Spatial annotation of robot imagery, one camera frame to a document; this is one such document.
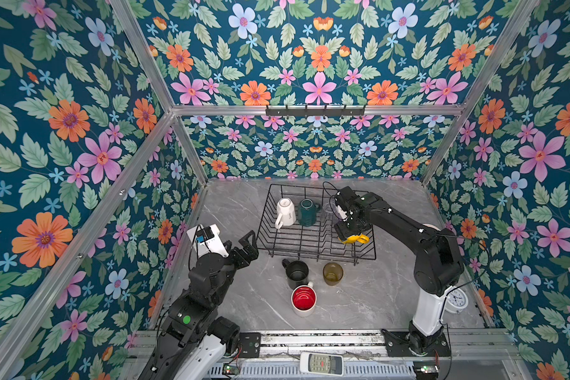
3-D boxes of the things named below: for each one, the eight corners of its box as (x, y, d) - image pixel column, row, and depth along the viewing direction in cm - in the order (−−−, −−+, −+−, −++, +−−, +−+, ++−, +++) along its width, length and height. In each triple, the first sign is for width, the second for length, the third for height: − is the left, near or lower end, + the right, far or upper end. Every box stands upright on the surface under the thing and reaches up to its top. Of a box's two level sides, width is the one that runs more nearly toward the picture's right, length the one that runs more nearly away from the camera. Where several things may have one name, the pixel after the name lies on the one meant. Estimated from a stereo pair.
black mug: (278, 284, 87) (276, 275, 80) (284, 266, 92) (283, 256, 85) (304, 291, 86) (304, 282, 79) (309, 273, 90) (310, 263, 83)
